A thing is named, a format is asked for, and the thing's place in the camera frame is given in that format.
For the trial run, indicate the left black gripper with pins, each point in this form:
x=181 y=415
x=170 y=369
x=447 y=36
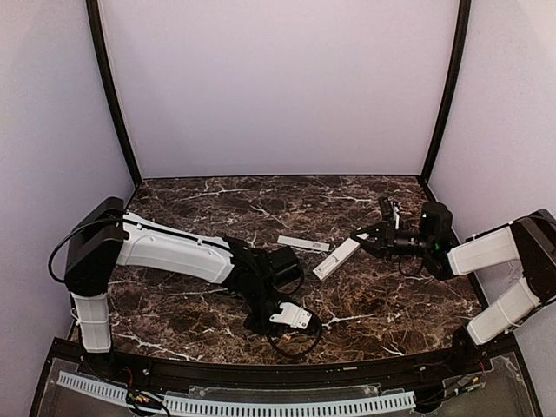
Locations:
x=259 y=319

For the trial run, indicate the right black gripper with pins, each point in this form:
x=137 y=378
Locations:
x=384 y=240

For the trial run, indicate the white remote control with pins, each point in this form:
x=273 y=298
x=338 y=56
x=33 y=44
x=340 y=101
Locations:
x=336 y=259

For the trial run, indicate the white remote battery cover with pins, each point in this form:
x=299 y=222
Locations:
x=302 y=243

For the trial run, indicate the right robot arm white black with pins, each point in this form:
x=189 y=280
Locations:
x=529 y=239

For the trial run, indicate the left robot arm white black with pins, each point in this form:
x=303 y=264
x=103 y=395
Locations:
x=111 y=236

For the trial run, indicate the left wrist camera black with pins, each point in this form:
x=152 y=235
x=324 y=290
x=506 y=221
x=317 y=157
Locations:
x=296 y=317

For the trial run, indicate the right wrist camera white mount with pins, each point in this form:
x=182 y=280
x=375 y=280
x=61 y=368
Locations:
x=390 y=213

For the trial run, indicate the black front rail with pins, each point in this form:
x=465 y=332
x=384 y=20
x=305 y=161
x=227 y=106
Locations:
x=414 y=371

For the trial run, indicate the grey slotted cable duct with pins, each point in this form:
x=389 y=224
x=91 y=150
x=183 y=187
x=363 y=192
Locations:
x=211 y=401

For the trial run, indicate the right black frame post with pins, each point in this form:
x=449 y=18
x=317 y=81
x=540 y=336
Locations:
x=453 y=70

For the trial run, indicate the black frame post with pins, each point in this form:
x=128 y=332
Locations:
x=453 y=70
x=109 y=87

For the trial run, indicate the left black frame post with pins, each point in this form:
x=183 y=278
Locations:
x=109 y=87

